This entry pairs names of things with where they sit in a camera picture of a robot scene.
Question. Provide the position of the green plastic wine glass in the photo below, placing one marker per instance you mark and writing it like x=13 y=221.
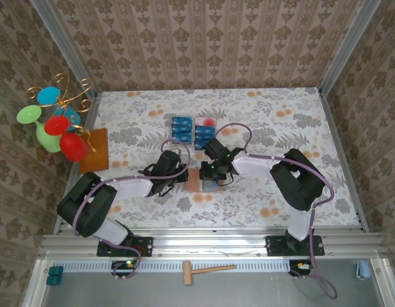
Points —
x=28 y=114

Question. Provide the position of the aluminium mounting rail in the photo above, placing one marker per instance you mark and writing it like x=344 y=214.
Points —
x=210 y=243

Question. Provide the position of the brown leather card holder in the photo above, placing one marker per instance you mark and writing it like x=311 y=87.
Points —
x=193 y=180

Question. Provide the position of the white card with red dot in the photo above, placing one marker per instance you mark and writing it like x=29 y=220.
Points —
x=205 y=121

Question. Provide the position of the teal plastic block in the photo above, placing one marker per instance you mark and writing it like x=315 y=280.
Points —
x=53 y=280
x=56 y=271

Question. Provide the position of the controller circuit board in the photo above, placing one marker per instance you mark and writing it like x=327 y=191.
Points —
x=301 y=266
x=124 y=266

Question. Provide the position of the floral patterned table cover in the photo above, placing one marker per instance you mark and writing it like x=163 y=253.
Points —
x=152 y=105

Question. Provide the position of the left controller circuit board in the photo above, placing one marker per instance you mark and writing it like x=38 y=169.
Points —
x=124 y=266

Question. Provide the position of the aluminium table side rail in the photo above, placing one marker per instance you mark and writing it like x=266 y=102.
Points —
x=91 y=115
x=333 y=128

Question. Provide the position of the right controller circuit board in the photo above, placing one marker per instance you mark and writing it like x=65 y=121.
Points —
x=301 y=266

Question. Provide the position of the wooden mallet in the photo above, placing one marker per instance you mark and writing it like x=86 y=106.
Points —
x=188 y=273

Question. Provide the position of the aluminium frame post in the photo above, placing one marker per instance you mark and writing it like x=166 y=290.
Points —
x=67 y=48
x=346 y=48

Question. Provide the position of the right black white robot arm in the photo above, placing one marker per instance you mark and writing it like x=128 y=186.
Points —
x=296 y=182

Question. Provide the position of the clear acrylic card rack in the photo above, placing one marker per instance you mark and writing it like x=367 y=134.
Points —
x=193 y=137

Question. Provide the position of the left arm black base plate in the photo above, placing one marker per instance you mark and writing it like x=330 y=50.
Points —
x=143 y=247

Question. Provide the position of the orange wooden base board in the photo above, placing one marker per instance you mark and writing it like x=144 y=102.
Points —
x=100 y=153

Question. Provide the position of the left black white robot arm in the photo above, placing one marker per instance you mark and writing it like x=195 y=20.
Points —
x=85 y=204

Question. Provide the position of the blue plastic wine glass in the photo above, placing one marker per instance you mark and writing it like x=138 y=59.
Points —
x=48 y=96

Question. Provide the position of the red plastic wine glass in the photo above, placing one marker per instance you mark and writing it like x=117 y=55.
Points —
x=74 y=147

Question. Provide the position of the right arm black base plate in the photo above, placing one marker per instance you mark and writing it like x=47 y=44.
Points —
x=274 y=246

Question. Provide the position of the light blue cloth roll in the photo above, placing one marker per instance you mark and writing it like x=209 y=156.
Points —
x=363 y=270

